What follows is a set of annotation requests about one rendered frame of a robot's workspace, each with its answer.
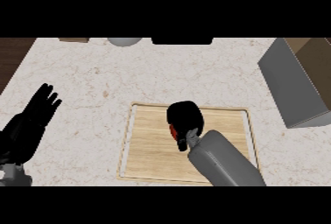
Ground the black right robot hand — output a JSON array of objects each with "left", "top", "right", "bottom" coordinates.
[{"left": 166, "top": 101, "right": 206, "bottom": 152}]

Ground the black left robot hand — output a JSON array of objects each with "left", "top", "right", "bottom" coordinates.
[{"left": 0, "top": 82, "right": 64, "bottom": 165}]

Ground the red bell pepper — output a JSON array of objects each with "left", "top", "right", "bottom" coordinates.
[{"left": 170, "top": 123, "right": 181, "bottom": 142}]

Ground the pale wooden tray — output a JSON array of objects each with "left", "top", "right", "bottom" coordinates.
[{"left": 117, "top": 101, "right": 262, "bottom": 186}]

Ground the grey cardboard box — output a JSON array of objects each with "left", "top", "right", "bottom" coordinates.
[{"left": 257, "top": 38, "right": 331, "bottom": 130}]

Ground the black appliance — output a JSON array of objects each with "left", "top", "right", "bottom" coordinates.
[{"left": 150, "top": 38, "right": 215, "bottom": 46}]

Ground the grey rounded bowl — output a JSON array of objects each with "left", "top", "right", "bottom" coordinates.
[{"left": 107, "top": 38, "right": 144, "bottom": 47}]

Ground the brown wooden block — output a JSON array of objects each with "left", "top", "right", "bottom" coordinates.
[{"left": 58, "top": 38, "right": 90, "bottom": 44}]

